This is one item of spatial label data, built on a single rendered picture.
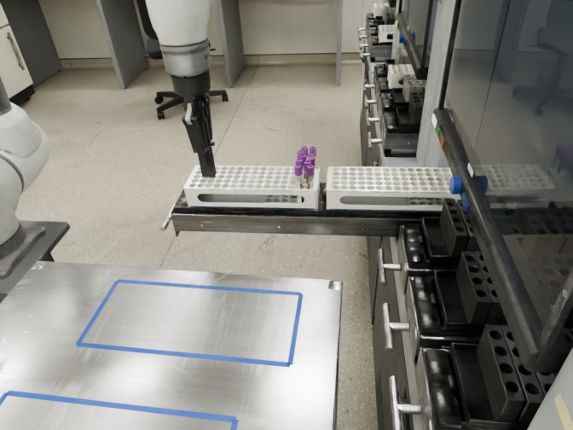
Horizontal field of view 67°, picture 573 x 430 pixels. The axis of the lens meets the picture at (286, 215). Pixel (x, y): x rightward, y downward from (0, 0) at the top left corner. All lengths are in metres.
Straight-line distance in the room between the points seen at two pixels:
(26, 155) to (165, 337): 0.70
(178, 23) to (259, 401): 0.62
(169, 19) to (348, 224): 0.53
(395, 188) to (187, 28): 0.51
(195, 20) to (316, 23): 3.63
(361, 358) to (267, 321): 0.99
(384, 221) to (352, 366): 0.82
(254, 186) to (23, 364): 0.52
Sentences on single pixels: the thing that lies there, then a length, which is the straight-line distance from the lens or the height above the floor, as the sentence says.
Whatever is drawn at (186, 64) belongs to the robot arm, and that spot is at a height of 1.13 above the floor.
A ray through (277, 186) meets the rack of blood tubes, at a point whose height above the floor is 0.86.
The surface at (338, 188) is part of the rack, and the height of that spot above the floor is 0.86.
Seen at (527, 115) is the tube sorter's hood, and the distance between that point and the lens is 0.56.
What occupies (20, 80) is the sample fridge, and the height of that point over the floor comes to 0.20.
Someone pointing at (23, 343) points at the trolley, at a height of 0.82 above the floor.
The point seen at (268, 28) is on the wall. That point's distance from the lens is 4.50.
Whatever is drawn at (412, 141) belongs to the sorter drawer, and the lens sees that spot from 1.31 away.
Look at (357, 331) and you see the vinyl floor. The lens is 1.76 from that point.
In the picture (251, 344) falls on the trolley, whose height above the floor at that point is 0.82.
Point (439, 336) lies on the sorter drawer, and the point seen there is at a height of 0.80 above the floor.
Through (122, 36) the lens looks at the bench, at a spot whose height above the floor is 0.41.
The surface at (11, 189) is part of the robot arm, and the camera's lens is 1.21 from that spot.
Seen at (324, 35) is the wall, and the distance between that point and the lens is 4.46.
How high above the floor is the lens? 1.38
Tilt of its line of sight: 37 degrees down
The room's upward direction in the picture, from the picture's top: 4 degrees counter-clockwise
